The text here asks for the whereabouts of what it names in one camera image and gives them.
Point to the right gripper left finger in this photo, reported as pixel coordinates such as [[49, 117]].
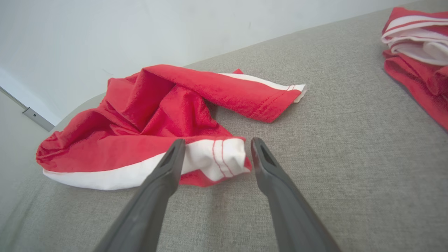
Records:
[[147, 210]]

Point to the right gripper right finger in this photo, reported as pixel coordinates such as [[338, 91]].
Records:
[[290, 217]]

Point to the red white shorts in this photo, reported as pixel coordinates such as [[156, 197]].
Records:
[[140, 105]]

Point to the red basketball jersey number 23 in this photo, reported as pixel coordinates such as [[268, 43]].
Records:
[[413, 73]]

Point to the grey fabric sofa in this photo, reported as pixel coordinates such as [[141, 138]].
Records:
[[350, 157]]

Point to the grey metal strip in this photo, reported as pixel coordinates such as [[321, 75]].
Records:
[[36, 118]]

